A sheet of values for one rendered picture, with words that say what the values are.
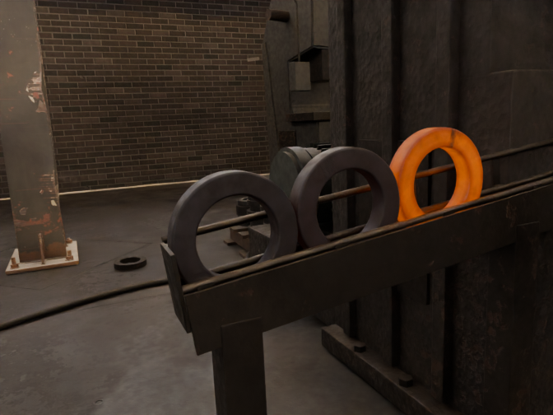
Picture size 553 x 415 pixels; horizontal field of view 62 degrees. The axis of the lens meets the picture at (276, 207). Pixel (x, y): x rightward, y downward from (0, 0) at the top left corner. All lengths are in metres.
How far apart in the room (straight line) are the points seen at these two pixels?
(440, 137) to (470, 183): 0.11
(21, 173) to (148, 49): 4.04
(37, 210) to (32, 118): 0.55
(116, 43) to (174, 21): 0.84
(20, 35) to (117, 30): 3.75
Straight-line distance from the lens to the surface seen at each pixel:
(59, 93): 6.68
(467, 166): 0.86
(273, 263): 0.65
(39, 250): 3.19
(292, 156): 2.06
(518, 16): 1.16
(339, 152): 0.69
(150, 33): 6.89
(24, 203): 3.14
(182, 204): 0.61
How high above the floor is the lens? 0.79
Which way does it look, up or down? 10 degrees down
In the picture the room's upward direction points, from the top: 3 degrees counter-clockwise
